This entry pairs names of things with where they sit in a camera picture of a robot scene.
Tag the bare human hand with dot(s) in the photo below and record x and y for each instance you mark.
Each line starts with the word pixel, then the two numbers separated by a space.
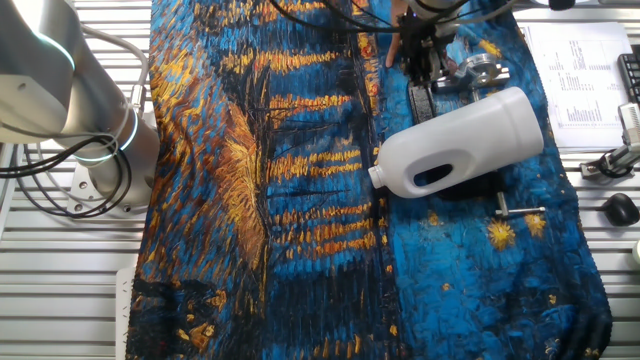
pixel 395 35

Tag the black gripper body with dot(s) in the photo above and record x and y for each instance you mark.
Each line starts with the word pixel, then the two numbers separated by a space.
pixel 422 35

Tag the silver clamp screw with T-bar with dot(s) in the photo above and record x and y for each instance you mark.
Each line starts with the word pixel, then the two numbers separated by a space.
pixel 520 210

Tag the starry night painting cloth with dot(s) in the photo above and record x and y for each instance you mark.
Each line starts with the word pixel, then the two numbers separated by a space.
pixel 300 275

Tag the black keyboard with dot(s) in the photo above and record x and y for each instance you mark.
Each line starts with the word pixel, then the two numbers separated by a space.
pixel 631 75

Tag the silver camera mount bracket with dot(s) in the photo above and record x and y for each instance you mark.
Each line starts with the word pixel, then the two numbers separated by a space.
pixel 607 164

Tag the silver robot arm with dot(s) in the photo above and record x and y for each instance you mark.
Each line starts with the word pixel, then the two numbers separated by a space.
pixel 75 100

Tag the white plastic jug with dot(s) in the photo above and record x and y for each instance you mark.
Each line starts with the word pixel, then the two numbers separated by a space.
pixel 475 140

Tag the black round knob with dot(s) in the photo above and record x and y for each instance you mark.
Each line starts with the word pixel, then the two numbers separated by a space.
pixel 620 209

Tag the black clamp frame silver head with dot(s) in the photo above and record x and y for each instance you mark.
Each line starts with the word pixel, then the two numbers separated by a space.
pixel 480 70

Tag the white plastic panel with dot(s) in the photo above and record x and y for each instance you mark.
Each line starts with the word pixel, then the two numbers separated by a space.
pixel 124 315

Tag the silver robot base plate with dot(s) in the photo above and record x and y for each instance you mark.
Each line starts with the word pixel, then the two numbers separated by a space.
pixel 80 187

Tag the printed paper sheet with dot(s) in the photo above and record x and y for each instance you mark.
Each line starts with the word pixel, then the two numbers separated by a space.
pixel 590 90

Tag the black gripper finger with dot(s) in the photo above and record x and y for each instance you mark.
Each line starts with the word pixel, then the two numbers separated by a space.
pixel 416 70
pixel 432 62

